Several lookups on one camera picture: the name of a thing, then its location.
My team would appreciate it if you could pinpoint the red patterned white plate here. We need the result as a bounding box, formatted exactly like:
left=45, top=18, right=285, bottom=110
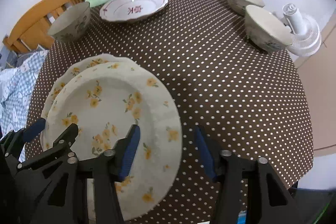
left=100, top=0, right=169, bottom=23

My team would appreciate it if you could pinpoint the blue checkered cloth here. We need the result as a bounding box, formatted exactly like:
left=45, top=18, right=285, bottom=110
left=0, top=49, right=49, bottom=162

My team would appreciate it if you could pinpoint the yellow floral plate bottom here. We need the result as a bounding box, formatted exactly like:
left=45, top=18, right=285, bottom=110
left=39, top=53, right=137, bottom=151

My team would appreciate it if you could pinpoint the wooden chair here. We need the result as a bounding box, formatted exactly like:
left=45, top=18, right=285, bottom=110
left=2, top=0, right=84, bottom=53

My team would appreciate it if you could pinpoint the white desk fan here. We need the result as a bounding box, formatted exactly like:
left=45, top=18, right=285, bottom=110
left=281, top=3, right=322, bottom=57

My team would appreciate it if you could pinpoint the brown polka dot tablecloth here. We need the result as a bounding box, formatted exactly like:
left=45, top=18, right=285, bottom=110
left=27, top=0, right=313, bottom=223

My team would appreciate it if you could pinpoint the yellow floral plate top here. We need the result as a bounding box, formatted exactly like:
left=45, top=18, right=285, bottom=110
left=46, top=62, right=182, bottom=221

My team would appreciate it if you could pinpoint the beige cabinet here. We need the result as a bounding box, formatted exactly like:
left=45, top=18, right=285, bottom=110
left=294, top=14, right=335, bottom=157

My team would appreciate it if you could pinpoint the yellow floral plate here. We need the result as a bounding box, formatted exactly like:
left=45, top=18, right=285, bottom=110
left=39, top=53, right=137, bottom=151
left=46, top=62, right=182, bottom=221

